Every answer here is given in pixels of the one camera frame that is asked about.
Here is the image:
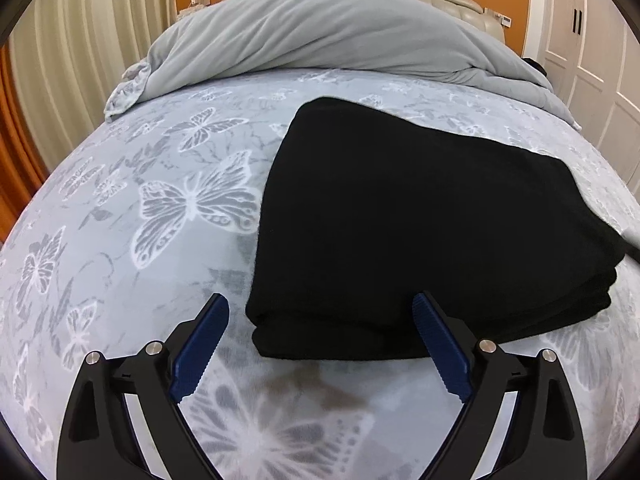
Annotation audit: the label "orange curtain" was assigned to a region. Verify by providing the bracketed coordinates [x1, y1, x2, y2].
[0, 45, 48, 246]

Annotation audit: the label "black pants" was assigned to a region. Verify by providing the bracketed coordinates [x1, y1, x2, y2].
[245, 96, 628, 362]

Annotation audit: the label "white wardrobe doors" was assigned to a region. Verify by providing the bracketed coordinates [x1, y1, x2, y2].
[520, 0, 640, 156]

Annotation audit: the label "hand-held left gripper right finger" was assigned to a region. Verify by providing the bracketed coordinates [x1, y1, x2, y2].
[412, 290, 586, 480]

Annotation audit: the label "grey duvet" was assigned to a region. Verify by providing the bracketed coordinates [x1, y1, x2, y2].
[104, 0, 583, 131]

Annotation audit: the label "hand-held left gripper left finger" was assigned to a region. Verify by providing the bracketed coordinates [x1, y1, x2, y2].
[57, 294, 231, 480]

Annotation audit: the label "butterfly print bed sheet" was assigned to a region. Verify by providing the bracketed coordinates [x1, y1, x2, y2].
[0, 67, 640, 480]

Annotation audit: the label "cream pleated curtain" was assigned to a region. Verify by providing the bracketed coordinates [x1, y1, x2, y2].
[10, 0, 173, 181]

